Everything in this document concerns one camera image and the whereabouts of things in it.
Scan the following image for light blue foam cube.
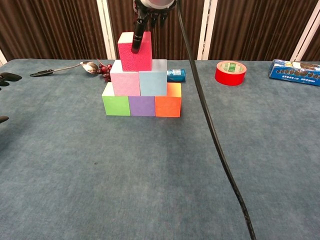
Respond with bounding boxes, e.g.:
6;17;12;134
138;58;168;97

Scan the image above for red tape roll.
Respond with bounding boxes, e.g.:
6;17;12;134
214;60;247;86

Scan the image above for green foam cube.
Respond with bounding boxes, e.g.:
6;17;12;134
101;82;131;117

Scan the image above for metal spoon with black handle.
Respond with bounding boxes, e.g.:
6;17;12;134
29;61;100;78

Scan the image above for dark red plastic grapes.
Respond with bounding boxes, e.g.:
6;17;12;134
96;58;113;83

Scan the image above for dark brown pleated curtain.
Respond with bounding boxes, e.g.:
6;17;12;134
106;0;206;61
303;9;320;62
208;0;313;61
0;0;109;61

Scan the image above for light pink foam cube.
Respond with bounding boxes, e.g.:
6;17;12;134
110;59;141;97

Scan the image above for blue cookie box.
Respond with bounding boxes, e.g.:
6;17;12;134
268;59;320;87

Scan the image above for orange foam cube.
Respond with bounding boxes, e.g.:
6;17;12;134
154;82;182;118

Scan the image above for blue spray bottle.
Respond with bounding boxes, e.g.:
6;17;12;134
166;68;187;83

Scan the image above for purple foam cube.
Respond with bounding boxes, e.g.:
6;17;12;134
128;94;156;117

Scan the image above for blue-grey felt table cloth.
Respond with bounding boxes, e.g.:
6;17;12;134
0;58;320;240

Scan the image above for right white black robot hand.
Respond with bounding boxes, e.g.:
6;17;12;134
131;0;173;55

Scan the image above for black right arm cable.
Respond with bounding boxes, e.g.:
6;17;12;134
176;0;258;240

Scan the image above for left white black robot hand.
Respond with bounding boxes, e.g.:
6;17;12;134
0;72;23;124

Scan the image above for red foam cube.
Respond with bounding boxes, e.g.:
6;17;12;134
117;31;153;72

